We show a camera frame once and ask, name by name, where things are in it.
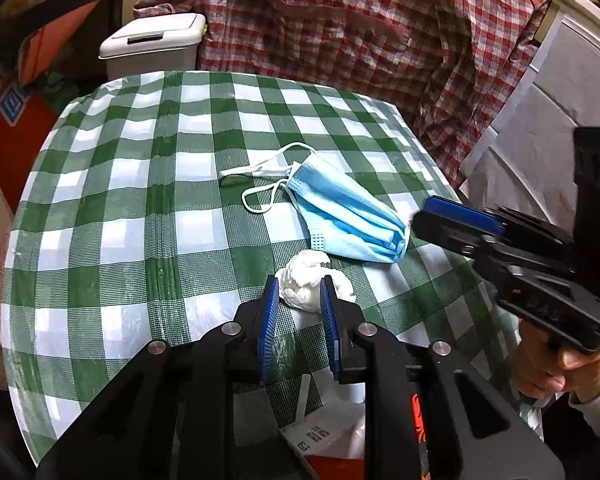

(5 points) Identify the white printed plastic bag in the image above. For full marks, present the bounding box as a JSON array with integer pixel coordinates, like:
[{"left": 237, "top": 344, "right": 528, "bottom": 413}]
[{"left": 279, "top": 375, "right": 368, "bottom": 461}]

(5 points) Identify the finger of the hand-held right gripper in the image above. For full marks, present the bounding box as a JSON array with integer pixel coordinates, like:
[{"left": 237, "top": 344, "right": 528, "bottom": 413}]
[
  {"left": 422, "top": 196, "right": 506, "bottom": 234},
  {"left": 411, "top": 210, "right": 492, "bottom": 259}
]

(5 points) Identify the red cardboard box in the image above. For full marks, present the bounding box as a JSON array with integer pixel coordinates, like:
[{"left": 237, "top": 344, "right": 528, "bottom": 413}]
[{"left": 0, "top": 0, "right": 98, "bottom": 201}]

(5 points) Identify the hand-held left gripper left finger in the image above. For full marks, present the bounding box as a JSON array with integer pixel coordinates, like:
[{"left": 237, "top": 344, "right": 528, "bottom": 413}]
[{"left": 35, "top": 275, "right": 311, "bottom": 480}]

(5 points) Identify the white cabinet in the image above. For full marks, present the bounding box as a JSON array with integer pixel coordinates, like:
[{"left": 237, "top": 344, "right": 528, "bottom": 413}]
[{"left": 460, "top": 0, "right": 600, "bottom": 186}]

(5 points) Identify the red plaid shirt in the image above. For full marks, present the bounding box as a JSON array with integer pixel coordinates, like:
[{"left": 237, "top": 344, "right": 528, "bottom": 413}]
[{"left": 132, "top": 0, "right": 553, "bottom": 186}]

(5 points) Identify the white lidded bin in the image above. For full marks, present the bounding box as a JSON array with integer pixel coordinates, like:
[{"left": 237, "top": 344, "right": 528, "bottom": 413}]
[{"left": 99, "top": 12, "right": 207, "bottom": 81}]

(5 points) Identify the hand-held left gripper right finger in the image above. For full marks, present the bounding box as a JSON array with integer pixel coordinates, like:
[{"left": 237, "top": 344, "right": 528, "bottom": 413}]
[{"left": 319, "top": 275, "right": 566, "bottom": 480}]

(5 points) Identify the white tissue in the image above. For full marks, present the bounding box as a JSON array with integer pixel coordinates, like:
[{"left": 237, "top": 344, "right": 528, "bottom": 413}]
[{"left": 275, "top": 250, "right": 356, "bottom": 311}]

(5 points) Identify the blue face mask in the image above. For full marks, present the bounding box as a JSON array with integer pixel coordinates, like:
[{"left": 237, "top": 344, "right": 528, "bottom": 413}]
[{"left": 220, "top": 142, "right": 412, "bottom": 265}]

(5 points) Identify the person's right hand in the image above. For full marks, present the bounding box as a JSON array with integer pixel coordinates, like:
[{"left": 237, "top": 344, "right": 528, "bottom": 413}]
[{"left": 512, "top": 320, "right": 600, "bottom": 406}]

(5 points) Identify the green checked tablecloth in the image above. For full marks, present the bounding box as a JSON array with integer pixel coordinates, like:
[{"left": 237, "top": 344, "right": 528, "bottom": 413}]
[{"left": 0, "top": 71, "right": 546, "bottom": 466}]

